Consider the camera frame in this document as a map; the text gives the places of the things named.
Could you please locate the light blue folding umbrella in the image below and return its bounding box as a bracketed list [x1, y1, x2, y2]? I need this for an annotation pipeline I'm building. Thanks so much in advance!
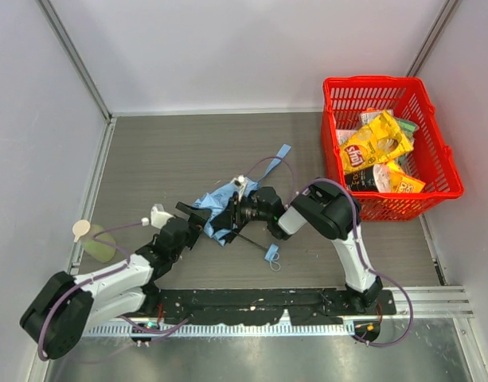
[193, 144, 291, 247]

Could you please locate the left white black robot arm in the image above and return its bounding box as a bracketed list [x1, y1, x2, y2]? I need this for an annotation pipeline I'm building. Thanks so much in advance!
[20, 202, 212, 361]

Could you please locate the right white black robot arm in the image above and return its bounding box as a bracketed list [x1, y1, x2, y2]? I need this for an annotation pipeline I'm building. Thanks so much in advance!
[200, 179, 383, 314]

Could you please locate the green bottle beige cap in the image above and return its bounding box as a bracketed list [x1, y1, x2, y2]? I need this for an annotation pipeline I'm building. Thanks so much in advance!
[72, 220, 116, 263]

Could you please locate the black snack bag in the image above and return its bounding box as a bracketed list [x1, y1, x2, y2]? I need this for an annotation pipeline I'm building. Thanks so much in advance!
[345, 165, 379, 192]

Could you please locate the white red snack packet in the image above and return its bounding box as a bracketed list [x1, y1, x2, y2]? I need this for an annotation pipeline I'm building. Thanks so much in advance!
[335, 129, 356, 146]

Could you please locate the yellow Lays chip bag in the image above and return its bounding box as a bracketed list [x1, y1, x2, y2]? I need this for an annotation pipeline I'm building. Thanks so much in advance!
[340, 111, 414, 174]

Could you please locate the yellow orange snack bag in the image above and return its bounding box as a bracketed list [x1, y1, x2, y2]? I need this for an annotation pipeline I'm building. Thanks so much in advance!
[373, 161, 425, 193]

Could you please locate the green snack packet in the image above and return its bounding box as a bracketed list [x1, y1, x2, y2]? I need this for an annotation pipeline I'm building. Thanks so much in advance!
[395, 118, 420, 138]

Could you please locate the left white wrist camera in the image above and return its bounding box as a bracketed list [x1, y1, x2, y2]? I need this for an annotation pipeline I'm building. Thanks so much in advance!
[141, 204, 174, 230]

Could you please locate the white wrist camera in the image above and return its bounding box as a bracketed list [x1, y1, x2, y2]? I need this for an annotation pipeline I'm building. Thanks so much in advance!
[141, 204, 174, 230]
[231, 174, 248, 206]

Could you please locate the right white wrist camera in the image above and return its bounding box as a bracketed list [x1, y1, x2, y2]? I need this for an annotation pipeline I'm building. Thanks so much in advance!
[231, 174, 248, 206]

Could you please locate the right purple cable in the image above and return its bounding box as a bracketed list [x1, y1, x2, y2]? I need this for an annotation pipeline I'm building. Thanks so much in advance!
[243, 157, 414, 351]

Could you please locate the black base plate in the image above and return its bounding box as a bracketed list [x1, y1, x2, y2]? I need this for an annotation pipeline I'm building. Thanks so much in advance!
[139, 288, 396, 326]

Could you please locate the aluminium front rail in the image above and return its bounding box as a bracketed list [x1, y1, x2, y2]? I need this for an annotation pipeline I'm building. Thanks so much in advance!
[84, 320, 355, 338]

